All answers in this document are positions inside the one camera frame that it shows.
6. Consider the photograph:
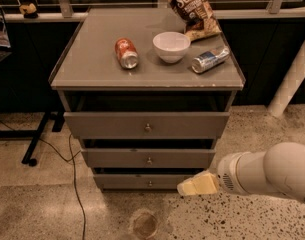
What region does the grey bottom drawer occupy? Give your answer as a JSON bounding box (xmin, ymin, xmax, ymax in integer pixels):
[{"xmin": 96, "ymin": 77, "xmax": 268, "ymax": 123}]
[{"xmin": 94, "ymin": 174, "xmax": 192, "ymax": 190}]

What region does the grey drawer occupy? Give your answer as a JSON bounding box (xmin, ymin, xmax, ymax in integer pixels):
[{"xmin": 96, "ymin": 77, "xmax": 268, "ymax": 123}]
[
  {"xmin": 64, "ymin": 112, "xmax": 229, "ymax": 139},
  {"xmin": 81, "ymin": 148, "xmax": 215, "ymax": 168},
  {"xmin": 94, "ymin": 174, "xmax": 192, "ymax": 190}
]

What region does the grey drawer cabinet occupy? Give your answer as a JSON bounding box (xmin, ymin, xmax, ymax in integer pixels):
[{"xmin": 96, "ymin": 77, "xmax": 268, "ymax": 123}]
[{"xmin": 51, "ymin": 8, "xmax": 245, "ymax": 176}]

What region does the grey middle drawer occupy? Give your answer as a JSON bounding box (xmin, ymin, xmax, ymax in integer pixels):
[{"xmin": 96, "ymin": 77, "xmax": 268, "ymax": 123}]
[{"xmin": 81, "ymin": 148, "xmax": 215, "ymax": 168}]

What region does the grey top drawer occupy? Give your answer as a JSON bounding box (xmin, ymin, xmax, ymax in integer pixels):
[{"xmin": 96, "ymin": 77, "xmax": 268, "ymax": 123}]
[{"xmin": 64, "ymin": 112, "xmax": 229, "ymax": 139}]

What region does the round floor drain cover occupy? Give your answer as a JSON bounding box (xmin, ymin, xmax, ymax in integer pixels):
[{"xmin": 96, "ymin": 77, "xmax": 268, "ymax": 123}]
[{"xmin": 131, "ymin": 210, "xmax": 158, "ymax": 240}]

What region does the silver blue can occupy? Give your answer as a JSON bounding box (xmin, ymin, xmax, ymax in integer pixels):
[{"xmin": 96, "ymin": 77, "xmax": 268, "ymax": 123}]
[{"xmin": 191, "ymin": 46, "xmax": 230, "ymax": 74}]

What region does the white bowl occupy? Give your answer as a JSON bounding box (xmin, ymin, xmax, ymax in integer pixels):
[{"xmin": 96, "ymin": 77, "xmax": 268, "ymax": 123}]
[{"xmin": 153, "ymin": 32, "xmax": 191, "ymax": 63}]

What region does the orange soda can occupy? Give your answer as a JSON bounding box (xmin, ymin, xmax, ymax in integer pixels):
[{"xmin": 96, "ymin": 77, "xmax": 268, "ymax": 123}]
[{"xmin": 115, "ymin": 38, "xmax": 139, "ymax": 69}]

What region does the white diagonal pole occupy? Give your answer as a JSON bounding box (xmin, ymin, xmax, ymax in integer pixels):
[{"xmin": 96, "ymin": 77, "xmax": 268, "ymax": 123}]
[{"xmin": 267, "ymin": 40, "xmax": 305, "ymax": 117}]

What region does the brown chip bag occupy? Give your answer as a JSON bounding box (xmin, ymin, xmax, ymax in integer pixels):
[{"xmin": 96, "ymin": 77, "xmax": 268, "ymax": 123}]
[{"xmin": 168, "ymin": 0, "xmax": 221, "ymax": 41}]

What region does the small yellow figurine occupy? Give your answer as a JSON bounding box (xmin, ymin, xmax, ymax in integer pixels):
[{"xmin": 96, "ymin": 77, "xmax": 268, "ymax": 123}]
[{"xmin": 19, "ymin": 3, "xmax": 38, "ymax": 18}]

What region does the black floor cable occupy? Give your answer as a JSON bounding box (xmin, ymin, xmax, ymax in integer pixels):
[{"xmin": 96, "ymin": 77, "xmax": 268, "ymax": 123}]
[{"xmin": 0, "ymin": 113, "xmax": 88, "ymax": 240}]

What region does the black desk leg frame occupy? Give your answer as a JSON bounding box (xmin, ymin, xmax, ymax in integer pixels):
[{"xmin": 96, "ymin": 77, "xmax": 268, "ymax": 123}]
[{"xmin": 0, "ymin": 112, "xmax": 64, "ymax": 167}]

